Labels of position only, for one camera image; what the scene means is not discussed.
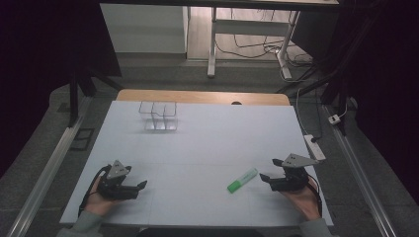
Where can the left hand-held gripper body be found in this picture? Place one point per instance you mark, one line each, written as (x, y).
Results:
(115, 189)

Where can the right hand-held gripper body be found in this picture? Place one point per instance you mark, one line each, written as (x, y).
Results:
(293, 177)

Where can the green highlighter pen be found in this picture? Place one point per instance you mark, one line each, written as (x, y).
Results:
(242, 180)

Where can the clear acrylic organizer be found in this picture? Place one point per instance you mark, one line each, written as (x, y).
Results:
(158, 115)

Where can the person's left hand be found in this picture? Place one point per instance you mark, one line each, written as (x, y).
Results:
(97, 204)

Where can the person's right hand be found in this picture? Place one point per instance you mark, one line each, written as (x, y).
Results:
(306, 200)

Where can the white power strip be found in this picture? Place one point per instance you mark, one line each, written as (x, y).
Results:
(314, 147)

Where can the small white adapter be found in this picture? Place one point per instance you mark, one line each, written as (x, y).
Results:
(334, 119)

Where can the black metal stand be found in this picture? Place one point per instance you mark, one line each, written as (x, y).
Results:
(336, 89)
(74, 98)

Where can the white cabinet panel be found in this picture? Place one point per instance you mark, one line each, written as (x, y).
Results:
(143, 28)

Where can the black floor frame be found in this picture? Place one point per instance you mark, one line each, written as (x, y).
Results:
(82, 139)

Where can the aluminium rail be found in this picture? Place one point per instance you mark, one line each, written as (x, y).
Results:
(49, 171)
(362, 174)

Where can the white desk frame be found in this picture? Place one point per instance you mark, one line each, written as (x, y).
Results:
(250, 27)

